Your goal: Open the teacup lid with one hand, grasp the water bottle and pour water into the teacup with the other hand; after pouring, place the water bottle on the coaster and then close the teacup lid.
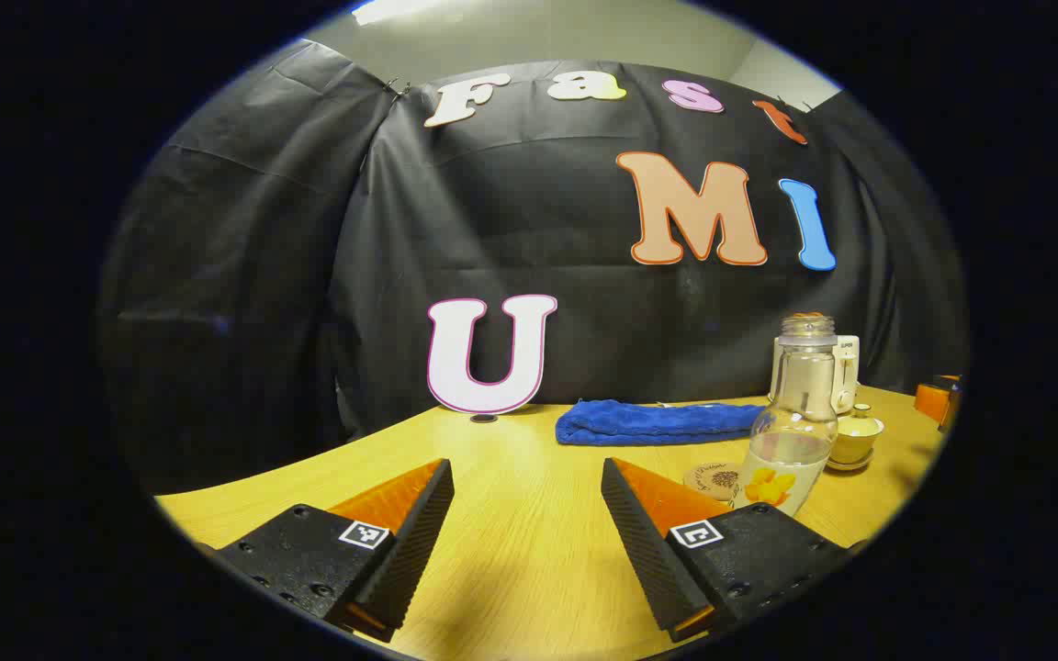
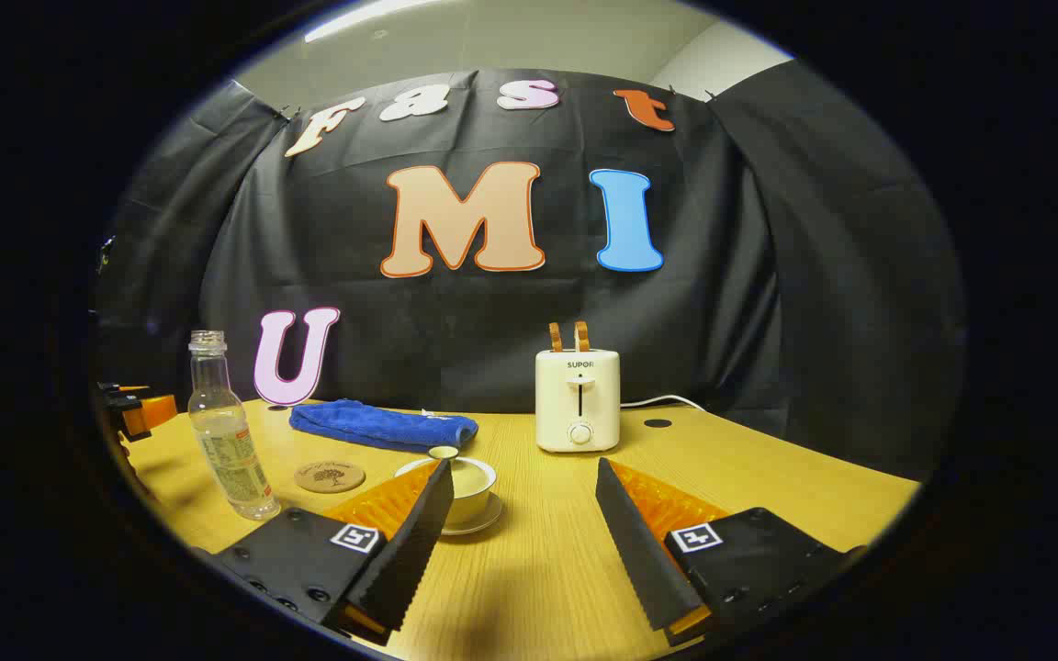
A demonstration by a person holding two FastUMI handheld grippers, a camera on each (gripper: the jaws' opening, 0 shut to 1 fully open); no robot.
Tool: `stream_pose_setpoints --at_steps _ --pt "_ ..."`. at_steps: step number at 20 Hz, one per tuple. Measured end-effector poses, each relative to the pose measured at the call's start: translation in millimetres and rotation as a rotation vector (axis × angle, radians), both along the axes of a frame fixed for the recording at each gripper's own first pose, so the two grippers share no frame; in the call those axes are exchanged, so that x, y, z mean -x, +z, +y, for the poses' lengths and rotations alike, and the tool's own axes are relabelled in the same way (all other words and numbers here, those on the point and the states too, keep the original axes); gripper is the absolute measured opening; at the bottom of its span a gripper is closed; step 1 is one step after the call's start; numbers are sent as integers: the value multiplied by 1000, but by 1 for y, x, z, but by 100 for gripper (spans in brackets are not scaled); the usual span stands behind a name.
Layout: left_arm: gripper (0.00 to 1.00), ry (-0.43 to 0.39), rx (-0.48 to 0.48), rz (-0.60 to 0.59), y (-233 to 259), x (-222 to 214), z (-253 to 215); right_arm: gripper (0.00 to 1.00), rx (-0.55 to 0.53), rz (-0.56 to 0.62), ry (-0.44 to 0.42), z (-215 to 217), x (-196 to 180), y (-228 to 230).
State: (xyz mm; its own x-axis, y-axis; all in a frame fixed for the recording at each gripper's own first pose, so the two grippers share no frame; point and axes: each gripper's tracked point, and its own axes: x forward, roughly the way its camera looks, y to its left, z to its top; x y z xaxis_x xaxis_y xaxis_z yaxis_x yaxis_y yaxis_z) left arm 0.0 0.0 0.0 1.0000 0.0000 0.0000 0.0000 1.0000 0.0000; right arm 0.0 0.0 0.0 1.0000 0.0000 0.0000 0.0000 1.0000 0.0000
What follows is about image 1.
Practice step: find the black backdrop cloth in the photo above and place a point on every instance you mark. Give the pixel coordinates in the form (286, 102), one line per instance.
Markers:
(309, 275)

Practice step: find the clear plastic water bottle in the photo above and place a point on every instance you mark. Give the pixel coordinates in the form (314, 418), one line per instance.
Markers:
(791, 431)

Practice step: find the cream toaster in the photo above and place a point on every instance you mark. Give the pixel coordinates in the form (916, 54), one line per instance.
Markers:
(849, 367)

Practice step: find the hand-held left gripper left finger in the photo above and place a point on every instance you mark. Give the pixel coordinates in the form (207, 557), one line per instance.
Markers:
(414, 542)

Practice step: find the round brown coaster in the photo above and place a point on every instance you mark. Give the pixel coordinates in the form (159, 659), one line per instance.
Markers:
(708, 479)

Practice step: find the white teacup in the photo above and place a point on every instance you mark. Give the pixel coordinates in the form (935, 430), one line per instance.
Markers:
(855, 447)

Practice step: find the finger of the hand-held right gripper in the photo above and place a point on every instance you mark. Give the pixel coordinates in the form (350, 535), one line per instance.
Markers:
(933, 402)

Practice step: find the blue towel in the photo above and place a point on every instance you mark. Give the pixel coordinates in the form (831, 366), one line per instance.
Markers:
(648, 422)

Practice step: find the white saucer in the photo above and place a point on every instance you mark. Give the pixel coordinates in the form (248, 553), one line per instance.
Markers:
(850, 466)

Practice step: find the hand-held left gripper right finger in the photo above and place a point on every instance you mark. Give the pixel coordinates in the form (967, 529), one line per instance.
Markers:
(639, 542)

